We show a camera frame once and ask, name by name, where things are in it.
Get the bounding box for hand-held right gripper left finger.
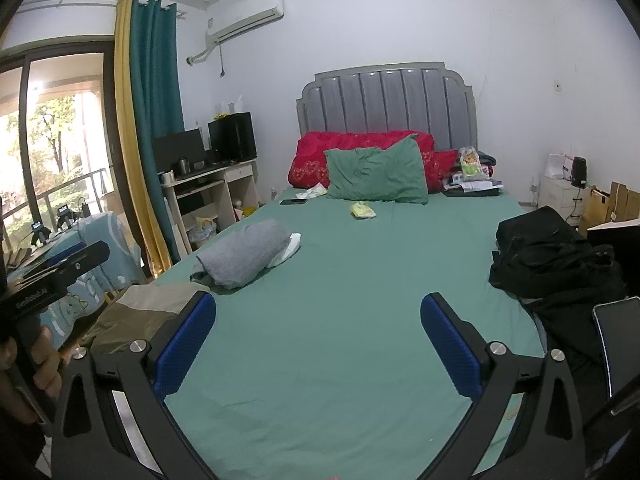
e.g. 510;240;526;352
51;290;221;480

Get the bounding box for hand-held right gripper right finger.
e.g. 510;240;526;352
420;291;586;480

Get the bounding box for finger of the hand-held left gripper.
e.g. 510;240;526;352
49;240;112;284

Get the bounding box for olive green jacket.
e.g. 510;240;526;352
80;282;211;357

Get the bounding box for person's left forearm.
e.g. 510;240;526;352
0;410;52;480

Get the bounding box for pile of black clothes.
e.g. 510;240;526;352
489;205;629;367

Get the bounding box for person's left hand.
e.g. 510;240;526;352
0;328;64;424

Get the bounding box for blue printed cloth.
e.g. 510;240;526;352
7;211;147;356

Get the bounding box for grey folded sweater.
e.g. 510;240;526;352
196;218;293;290

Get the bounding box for clear plastic bag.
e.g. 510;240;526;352
187;215;219;247

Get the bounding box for glass balcony door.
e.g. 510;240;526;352
0;42;119;266

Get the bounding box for yellow curtain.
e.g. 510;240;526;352
114;0;173;277

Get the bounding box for white folded cloth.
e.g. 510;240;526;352
267;232;302;268

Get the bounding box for black computer monitor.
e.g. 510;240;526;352
152;129;207;173

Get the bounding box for beige computer desk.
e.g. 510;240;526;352
160;157;261;261

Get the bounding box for teal curtain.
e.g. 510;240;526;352
129;0;185;267

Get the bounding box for black silver-edged case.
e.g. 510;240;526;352
592;296;640;413

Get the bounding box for small red pillow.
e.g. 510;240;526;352
433;150;459;193

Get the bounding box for white nightstand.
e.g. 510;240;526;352
539;175;590;222

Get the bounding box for green pillow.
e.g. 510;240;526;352
323;134;430;205

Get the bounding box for black computer tower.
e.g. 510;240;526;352
207;112;259;163

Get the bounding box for white box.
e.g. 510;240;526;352
544;152;569;180

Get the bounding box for cardboard boxes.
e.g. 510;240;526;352
580;181;640;227

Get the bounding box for large red patterned pillow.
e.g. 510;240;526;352
287;131;436;189

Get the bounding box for grey padded headboard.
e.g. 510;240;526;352
296;62;478;153

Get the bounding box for white air conditioner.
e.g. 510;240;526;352
205;0;285;41

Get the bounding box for air conditioner hose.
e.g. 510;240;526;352
186;35;227;79

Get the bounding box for white curtain rail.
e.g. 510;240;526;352
20;0;188;19

